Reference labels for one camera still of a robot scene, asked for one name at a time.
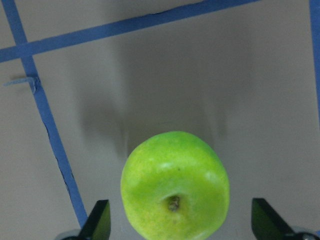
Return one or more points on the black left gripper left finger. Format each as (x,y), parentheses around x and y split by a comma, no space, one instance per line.
(97,225)

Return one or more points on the green apple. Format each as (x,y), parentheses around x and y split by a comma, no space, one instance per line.
(174,187)

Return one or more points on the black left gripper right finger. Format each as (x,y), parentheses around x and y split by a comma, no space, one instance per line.
(267,224)

